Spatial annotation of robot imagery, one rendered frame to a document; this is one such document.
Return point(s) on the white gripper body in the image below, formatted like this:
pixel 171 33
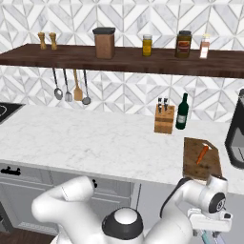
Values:
pixel 211 225

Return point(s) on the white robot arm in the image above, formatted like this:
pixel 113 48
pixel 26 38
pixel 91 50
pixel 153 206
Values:
pixel 76 206

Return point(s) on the brown wooden cutting board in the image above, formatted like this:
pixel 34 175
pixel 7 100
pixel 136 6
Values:
pixel 193 165

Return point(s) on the orange carrot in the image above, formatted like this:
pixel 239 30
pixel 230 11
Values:
pixel 202 154

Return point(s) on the plain grey cabinet panel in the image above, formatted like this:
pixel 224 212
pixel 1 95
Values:
pixel 152 200

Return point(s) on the black countertop appliance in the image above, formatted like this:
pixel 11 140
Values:
pixel 236 139

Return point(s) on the grey drawer front with knob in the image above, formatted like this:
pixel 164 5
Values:
pixel 114 190

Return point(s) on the wooden knife block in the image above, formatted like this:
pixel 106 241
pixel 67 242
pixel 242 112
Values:
pixel 164 122

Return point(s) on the green wine bottle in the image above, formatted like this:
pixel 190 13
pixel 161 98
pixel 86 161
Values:
pixel 182 116

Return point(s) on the black drawer knob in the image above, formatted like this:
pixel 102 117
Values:
pixel 94 182

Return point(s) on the hanging metal ladle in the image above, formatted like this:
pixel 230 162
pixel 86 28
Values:
pixel 86 101

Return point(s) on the white and red spice bottle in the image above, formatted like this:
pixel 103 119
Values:
pixel 205 47

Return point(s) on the large brown jar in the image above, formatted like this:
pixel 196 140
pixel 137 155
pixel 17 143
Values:
pixel 183 44

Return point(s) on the hanging wooden spatula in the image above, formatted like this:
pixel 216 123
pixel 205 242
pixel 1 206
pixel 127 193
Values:
pixel 78 94

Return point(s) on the grey cupboard door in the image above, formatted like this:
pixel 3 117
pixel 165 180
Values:
pixel 19 203

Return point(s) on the small yellow jar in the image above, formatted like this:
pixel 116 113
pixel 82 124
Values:
pixel 146 46

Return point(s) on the hanging metal spoon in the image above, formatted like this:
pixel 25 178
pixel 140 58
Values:
pixel 58 93

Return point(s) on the brown canister with black lid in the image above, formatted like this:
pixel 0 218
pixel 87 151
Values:
pixel 104 44

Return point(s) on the black hob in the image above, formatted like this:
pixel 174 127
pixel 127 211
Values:
pixel 8 111

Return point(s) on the wooden pepper mill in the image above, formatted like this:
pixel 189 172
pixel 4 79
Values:
pixel 53 41
pixel 42 40

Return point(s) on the dark wooden wall shelf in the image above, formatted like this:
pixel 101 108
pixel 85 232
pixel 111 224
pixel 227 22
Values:
pixel 127 62

